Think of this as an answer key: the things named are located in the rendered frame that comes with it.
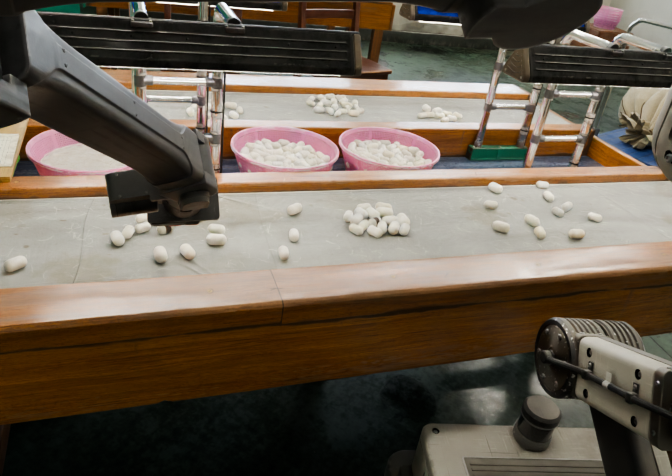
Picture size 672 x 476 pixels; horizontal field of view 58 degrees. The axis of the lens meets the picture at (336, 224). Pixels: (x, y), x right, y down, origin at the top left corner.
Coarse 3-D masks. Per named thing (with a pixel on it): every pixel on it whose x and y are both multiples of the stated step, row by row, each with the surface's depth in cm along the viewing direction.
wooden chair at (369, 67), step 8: (304, 8) 338; (304, 16) 340; (312, 16) 345; (320, 16) 348; (328, 16) 352; (336, 16) 355; (344, 16) 357; (352, 16) 360; (304, 24) 341; (352, 24) 363; (368, 64) 353; (376, 64) 354; (368, 72) 337; (376, 72) 340; (384, 72) 343
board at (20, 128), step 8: (0, 128) 133; (8, 128) 134; (16, 128) 134; (24, 128) 135; (16, 152) 124; (16, 160) 122; (0, 168) 117; (8, 168) 117; (0, 176) 114; (8, 176) 115
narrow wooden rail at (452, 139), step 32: (32, 128) 140; (192, 128) 152; (224, 128) 155; (320, 128) 163; (352, 128) 166; (416, 128) 173; (448, 128) 176; (512, 128) 184; (544, 128) 188; (576, 128) 193
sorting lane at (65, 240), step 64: (320, 192) 134; (384, 192) 139; (448, 192) 143; (512, 192) 148; (576, 192) 153; (640, 192) 159; (0, 256) 99; (64, 256) 101; (128, 256) 103; (256, 256) 108; (320, 256) 111; (384, 256) 114; (448, 256) 117
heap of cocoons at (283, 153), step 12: (252, 144) 153; (264, 144) 156; (276, 144) 155; (288, 144) 156; (300, 144) 157; (252, 156) 147; (264, 156) 148; (276, 156) 148; (288, 156) 149; (300, 156) 150; (312, 156) 151; (324, 156) 151
